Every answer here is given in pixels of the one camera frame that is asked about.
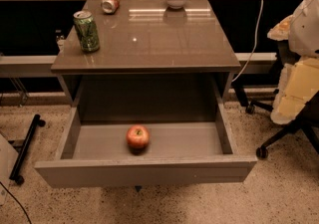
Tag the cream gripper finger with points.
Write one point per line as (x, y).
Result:
(280, 32)
(298, 84)

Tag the red apple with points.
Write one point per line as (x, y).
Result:
(138, 137)

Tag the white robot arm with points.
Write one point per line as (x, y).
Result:
(304, 30)

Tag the open grey top drawer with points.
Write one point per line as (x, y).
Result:
(97, 154)

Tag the grey cabinet with counter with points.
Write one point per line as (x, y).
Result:
(154, 64)

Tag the black office chair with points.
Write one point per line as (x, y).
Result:
(305, 119)

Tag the red and silver can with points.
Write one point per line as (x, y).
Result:
(110, 6)

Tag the green soda can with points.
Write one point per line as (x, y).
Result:
(87, 32)

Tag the black wheeled stand base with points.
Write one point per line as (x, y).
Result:
(23, 148)

